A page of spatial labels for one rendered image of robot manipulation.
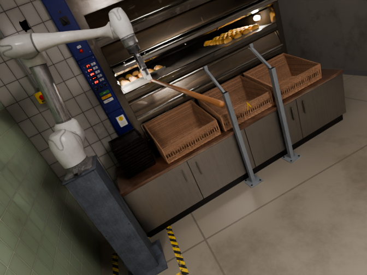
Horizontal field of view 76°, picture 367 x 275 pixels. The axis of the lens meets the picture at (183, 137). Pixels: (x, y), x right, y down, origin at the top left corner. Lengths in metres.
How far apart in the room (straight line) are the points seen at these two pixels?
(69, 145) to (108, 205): 0.48
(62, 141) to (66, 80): 0.85
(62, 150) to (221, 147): 1.27
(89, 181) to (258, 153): 1.54
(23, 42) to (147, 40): 1.12
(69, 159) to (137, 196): 0.72
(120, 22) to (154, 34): 0.91
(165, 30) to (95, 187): 1.52
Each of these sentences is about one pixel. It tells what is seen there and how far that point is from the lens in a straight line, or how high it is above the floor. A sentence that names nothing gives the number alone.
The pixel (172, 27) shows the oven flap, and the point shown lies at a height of 1.54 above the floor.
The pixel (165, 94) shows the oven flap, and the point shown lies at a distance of 2.40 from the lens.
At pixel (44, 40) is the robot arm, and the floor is 1.74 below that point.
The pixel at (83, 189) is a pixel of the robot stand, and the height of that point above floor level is 0.90.
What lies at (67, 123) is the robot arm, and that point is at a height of 1.27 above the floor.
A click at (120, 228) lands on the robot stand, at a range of 1.84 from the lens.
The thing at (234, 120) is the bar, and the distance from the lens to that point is 2.06.
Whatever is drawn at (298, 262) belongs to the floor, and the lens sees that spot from 1.86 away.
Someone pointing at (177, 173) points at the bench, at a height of 0.48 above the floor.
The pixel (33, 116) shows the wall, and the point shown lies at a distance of 2.39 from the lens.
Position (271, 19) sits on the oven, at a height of 1.22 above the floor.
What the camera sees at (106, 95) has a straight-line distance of 2.28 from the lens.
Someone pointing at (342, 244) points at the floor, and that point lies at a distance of 1.94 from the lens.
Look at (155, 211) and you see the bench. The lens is 2.18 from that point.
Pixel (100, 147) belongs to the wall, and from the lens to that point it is 2.42.
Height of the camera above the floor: 1.56
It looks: 24 degrees down
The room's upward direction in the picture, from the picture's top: 24 degrees counter-clockwise
